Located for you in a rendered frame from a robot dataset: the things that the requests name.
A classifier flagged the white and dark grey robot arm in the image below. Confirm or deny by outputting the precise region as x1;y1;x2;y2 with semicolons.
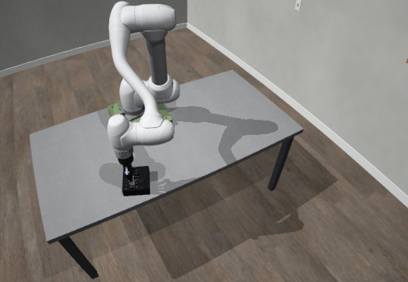
108;2;180;159

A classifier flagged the black lighting desk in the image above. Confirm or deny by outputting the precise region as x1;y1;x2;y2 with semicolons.
122;166;150;196

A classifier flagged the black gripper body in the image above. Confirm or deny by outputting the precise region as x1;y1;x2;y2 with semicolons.
118;155;133;170

